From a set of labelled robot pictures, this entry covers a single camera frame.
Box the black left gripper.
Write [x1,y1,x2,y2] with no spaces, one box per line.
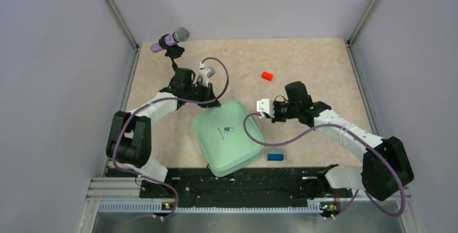
[185,80,220,108]

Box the green plastic medicine box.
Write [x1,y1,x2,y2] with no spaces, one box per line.
[192,100,264,177]

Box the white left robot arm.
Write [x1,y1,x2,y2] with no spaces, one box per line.
[106,66,221,197]

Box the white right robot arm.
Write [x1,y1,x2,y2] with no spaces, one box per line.
[261,82,414,201]

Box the black microphone stand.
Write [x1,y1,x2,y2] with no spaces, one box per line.
[158,34,185,71]

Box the orange block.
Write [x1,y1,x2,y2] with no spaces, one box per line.
[261,71,273,81]

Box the purple grey microphone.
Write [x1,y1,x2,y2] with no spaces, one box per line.
[150,27,190,53]

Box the blue grey small box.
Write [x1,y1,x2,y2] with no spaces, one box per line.
[266,148,285,162]

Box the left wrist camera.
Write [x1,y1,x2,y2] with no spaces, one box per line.
[199,62,215,87]

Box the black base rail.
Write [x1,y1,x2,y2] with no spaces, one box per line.
[139,167,352,208]

